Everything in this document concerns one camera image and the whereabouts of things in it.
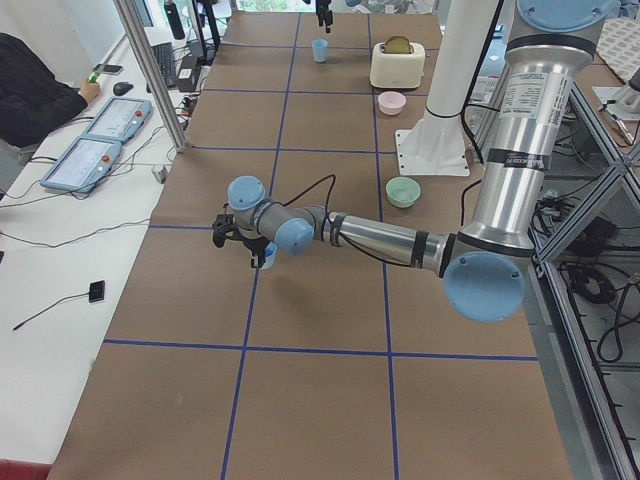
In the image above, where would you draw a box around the small black square device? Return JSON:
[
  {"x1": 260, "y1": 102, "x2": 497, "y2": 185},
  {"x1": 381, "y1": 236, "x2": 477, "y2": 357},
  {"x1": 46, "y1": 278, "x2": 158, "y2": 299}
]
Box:
[{"x1": 88, "y1": 280, "x2": 106, "y2": 303}]

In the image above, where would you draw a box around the light blue cup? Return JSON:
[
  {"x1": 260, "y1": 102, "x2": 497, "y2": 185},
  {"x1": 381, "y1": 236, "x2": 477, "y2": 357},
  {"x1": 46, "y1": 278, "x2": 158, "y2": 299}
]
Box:
[
  {"x1": 262, "y1": 242, "x2": 277, "y2": 270},
  {"x1": 311, "y1": 38, "x2": 328, "y2": 63}
]

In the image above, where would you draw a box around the toast slice in toaster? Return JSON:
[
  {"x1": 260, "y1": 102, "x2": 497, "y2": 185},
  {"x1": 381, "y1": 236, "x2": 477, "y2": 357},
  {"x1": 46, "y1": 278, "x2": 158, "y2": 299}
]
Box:
[{"x1": 381, "y1": 35, "x2": 413, "y2": 55}]

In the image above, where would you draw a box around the teach pendant tablet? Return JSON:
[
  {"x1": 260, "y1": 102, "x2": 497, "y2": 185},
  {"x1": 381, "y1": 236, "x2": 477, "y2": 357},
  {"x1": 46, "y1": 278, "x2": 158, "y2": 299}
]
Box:
[
  {"x1": 83, "y1": 96, "x2": 152, "y2": 144},
  {"x1": 40, "y1": 137, "x2": 122, "y2": 194}
]

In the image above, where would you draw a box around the aluminium frame post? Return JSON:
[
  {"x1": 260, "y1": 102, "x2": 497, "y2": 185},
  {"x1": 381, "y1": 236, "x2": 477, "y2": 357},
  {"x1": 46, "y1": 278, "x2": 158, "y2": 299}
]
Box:
[{"x1": 113, "y1": 0, "x2": 187, "y2": 153}]

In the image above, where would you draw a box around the upper teach pendant tablet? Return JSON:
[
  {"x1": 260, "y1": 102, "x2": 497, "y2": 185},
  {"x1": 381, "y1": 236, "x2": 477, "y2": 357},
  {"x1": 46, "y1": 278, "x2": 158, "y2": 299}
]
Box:
[{"x1": 83, "y1": 96, "x2": 152, "y2": 144}]

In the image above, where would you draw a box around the smartphone on desk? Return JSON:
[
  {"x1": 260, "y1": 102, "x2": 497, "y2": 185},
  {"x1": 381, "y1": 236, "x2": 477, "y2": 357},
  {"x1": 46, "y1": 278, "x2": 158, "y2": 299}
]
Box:
[{"x1": 94, "y1": 64, "x2": 124, "y2": 75}]

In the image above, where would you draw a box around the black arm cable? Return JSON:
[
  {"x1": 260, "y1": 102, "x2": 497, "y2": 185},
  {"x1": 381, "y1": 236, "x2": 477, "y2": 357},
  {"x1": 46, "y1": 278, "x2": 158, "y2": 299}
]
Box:
[{"x1": 282, "y1": 173, "x2": 401, "y2": 266}]

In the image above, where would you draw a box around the black keyboard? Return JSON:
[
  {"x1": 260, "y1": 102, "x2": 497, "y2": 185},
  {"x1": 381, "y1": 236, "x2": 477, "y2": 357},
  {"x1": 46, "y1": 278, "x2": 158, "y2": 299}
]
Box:
[{"x1": 151, "y1": 42, "x2": 176, "y2": 88}]

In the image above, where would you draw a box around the lower teach pendant tablet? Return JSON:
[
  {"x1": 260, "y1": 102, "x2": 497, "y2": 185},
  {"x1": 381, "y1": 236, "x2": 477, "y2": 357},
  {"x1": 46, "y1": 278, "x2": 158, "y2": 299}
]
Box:
[{"x1": 40, "y1": 137, "x2": 122, "y2": 194}]

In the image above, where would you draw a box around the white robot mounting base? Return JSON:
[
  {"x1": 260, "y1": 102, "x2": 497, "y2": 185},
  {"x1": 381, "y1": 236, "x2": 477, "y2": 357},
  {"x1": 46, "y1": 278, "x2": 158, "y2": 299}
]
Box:
[{"x1": 395, "y1": 0, "x2": 503, "y2": 177}]

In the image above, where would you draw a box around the green plastic bowl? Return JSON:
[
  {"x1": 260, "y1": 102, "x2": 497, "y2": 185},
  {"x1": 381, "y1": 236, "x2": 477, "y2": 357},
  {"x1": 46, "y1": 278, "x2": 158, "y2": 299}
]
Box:
[{"x1": 385, "y1": 176, "x2": 421, "y2": 208}]

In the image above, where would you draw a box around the black computer mouse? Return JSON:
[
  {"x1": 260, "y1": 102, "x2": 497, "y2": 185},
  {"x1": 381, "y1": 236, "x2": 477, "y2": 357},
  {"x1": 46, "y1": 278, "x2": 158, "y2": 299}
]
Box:
[{"x1": 112, "y1": 82, "x2": 134, "y2": 96}]

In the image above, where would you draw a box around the pink plastic bowl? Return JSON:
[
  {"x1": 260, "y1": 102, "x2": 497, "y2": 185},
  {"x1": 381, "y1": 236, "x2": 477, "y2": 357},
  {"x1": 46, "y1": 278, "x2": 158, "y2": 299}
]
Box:
[{"x1": 377, "y1": 91, "x2": 406, "y2": 116}]

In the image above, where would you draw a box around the cream two-slot toaster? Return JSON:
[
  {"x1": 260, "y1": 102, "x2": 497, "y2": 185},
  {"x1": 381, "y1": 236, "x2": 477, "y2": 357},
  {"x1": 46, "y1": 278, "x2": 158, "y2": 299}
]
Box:
[{"x1": 369, "y1": 42, "x2": 426, "y2": 89}]

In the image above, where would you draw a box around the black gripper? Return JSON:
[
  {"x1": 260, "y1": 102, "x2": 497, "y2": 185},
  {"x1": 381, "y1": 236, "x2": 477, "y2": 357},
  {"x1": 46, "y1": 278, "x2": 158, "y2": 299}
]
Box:
[{"x1": 243, "y1": 237, "x2": 268, "y2": 269}]

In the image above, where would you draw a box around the person in black sleeve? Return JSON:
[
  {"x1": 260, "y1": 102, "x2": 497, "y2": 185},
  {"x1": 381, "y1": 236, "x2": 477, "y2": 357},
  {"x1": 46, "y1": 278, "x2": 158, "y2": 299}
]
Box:
[{"x1": 1, "y1": 33, "x2": 101, "y2": 148}]

